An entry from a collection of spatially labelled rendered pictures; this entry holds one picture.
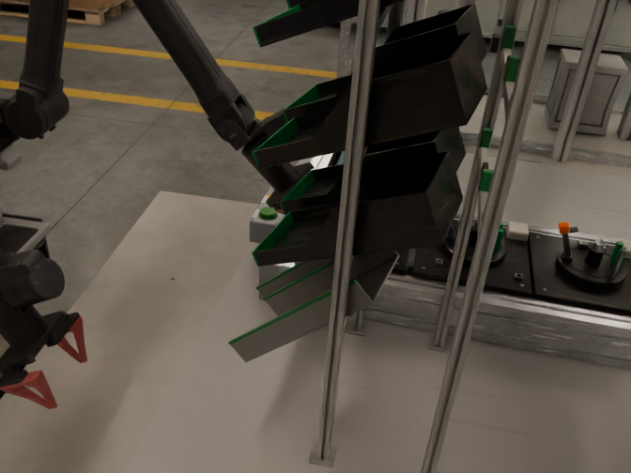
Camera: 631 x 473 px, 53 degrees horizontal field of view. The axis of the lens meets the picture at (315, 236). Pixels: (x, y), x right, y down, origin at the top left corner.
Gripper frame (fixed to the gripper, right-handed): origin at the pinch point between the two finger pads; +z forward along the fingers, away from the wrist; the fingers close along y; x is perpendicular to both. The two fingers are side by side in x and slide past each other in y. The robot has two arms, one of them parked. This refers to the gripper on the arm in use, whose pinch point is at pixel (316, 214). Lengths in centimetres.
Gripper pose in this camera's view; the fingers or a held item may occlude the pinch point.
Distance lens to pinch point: 125.8
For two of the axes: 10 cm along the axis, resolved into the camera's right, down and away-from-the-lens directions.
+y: 4.9, -7.4, 4.6
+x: -6.2, 0.7, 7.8
